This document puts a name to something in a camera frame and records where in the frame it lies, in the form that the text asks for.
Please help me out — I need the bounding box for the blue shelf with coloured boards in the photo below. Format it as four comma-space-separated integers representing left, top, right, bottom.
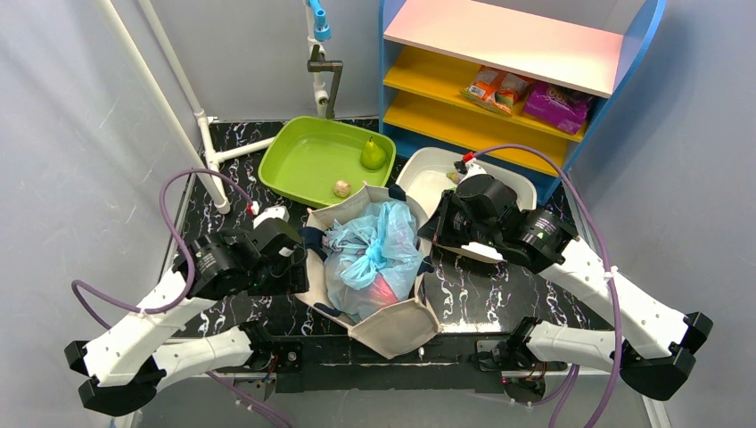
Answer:
379, 1, 665, 202

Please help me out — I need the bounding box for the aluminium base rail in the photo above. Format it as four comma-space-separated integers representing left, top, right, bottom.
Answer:
109, 171, 675, 428

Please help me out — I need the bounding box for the garlic bulb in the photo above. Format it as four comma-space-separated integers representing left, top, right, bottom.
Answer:
333, 180, 352, 199

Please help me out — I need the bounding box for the purple snack bag lower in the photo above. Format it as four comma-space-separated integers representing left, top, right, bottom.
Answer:
522, 81, 595, 135

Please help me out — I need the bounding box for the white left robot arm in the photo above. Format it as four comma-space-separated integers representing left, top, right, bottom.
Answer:
64, 206, 308, 416

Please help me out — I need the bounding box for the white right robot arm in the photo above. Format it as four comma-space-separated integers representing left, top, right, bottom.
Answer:
420, 161, 713, 401

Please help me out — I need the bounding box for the white rectangular tray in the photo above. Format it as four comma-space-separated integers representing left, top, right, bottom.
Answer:
397, 147, 538, 265

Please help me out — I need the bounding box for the white pipe frame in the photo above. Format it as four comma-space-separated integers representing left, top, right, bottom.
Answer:
92, 0, 279, 215

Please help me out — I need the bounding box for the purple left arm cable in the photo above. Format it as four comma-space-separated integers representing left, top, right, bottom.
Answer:
70, 168, 261, 316

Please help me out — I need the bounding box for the light blue printed plastic bag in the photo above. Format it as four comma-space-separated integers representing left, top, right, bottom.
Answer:
324, 201, 423, 324

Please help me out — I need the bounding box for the grey faucet on pipe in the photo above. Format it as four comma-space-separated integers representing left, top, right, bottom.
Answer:
303, 0, 343, 119

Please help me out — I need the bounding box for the green pear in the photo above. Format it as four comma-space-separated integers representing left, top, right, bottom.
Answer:
359, 137, 387, 170

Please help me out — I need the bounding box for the orange snack bag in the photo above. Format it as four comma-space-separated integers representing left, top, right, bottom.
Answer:
459, 66, 535, 116

